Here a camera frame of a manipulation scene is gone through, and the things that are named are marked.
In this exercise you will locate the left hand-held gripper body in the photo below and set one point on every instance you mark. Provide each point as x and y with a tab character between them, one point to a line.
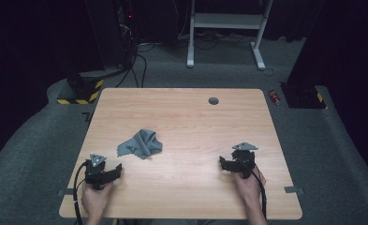
95	171

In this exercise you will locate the person's left hand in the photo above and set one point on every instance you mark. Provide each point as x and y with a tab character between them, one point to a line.
95	201

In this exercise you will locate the white metal stand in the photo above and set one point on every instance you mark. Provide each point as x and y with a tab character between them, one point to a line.
227	22

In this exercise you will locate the black yellow striped stand base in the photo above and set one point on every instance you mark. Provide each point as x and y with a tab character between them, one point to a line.
83	90

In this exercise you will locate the dark equipment rack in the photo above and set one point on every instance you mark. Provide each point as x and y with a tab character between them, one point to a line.
125	28

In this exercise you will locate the grey tape strip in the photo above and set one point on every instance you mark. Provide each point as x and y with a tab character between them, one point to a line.
66	192
294	189

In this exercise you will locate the grey table grommet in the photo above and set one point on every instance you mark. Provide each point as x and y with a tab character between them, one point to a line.
213	101

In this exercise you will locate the grey cloth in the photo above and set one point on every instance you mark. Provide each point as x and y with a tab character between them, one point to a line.
142	144

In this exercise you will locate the person's right hand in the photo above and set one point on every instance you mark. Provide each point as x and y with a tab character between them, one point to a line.
247	187

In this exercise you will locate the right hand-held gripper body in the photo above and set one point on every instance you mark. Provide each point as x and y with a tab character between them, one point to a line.
243	159

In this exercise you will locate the red can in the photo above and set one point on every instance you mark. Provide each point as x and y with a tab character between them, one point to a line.
274	97

